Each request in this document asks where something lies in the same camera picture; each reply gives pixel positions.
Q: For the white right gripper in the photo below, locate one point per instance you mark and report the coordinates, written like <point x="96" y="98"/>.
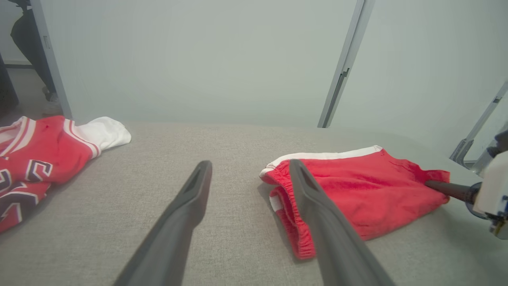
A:
<point x="492" y="190"/>

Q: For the red shorts with white stripe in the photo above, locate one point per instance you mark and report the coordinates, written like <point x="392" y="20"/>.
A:
<point x="369" y="190"/>

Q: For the grey single partition post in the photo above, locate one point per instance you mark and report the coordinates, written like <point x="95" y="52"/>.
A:
<point x="49" y="59"/>

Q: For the red Bulls basketball jersey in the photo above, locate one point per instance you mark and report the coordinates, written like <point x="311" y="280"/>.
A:
<point x="47" y="151"/>

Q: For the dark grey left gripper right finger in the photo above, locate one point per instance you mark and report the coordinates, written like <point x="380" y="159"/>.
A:
<point x="341" y="254"/>

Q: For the grey slanted partition post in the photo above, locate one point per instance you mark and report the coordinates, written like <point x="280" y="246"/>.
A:
<point x="472" y="135"/>

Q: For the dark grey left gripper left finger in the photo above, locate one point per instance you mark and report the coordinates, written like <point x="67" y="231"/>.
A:
<point x="170" y="246"/>

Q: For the dark furniture piece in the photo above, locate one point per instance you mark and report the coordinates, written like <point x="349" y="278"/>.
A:
<point x="6" y="91"/>

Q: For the grey double partition post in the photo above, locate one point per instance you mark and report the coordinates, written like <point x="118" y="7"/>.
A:
<point x="345" y="67"/>

